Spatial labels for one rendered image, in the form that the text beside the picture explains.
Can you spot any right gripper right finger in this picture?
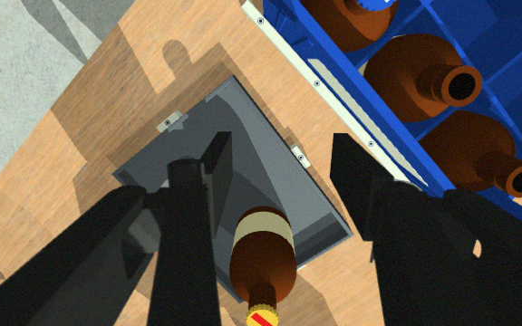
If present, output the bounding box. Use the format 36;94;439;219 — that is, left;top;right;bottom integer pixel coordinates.
330;133;522;326

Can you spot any grey rectangular tray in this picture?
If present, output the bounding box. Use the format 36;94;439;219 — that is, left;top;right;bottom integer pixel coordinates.
112;74;354;304

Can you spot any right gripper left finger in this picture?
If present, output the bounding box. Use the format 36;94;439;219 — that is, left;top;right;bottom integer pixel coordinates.
0;131;233;326

